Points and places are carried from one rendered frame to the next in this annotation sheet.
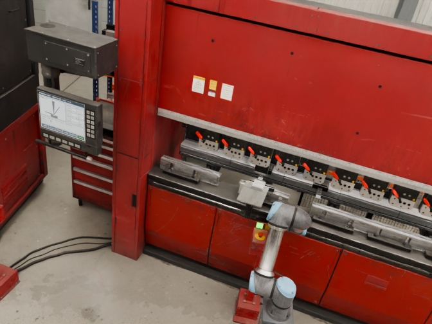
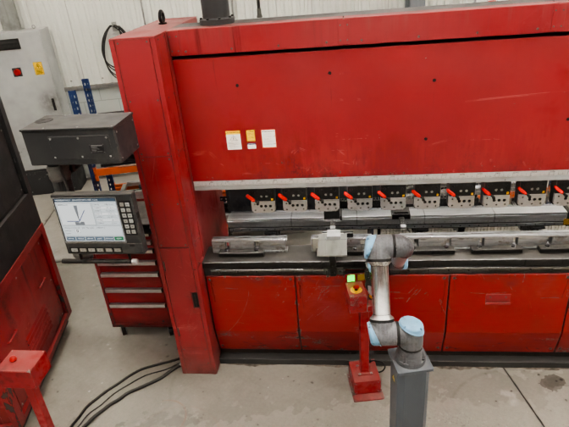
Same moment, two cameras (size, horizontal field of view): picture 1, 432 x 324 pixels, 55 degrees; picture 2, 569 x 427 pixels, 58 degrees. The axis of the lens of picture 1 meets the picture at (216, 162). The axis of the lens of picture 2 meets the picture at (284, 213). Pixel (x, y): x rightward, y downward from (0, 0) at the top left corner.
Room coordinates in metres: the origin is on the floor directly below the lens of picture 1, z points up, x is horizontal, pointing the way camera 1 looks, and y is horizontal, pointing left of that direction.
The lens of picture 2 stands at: (-0.20, 0.26, 2.62)
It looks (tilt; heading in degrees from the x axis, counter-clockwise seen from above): 27 degrees down; 354
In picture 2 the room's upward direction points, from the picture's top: 5 degrees counter-clockwise
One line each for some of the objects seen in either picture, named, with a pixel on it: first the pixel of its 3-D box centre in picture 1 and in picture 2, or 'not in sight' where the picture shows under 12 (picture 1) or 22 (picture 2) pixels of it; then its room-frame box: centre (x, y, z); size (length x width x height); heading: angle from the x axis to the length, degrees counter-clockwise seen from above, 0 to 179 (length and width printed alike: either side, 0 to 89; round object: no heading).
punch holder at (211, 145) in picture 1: (210, 137); (263, 197); (2.72, 0.07, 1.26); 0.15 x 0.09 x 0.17; 76
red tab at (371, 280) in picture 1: (377, 282); (498, 299); (2.21, -1.30, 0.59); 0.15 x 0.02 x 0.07; 76
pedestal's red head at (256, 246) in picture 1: (265, 240); (363, 291); (2.28, -0.45, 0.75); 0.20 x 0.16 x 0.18; 86
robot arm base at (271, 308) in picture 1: (279, 305); (410, 351); (1.65, -0.51, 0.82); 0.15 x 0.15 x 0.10
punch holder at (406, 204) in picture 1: (403, 195); (494, 191); (2.38, -1.29, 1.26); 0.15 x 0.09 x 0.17; 76
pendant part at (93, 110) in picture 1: (72, 119); (102, 220); (2.36, 0.97, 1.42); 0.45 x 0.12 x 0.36; 74
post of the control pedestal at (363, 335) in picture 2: (256, 275); (363, 338); (2.28, -0.45, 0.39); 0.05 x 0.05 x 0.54; 86
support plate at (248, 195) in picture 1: (253, 193); (332, 244); (2.47, -0.31, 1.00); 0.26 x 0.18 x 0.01; 166
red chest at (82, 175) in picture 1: (108, 161); (143, 269); (3.32, 1.03, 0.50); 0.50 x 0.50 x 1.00; 76
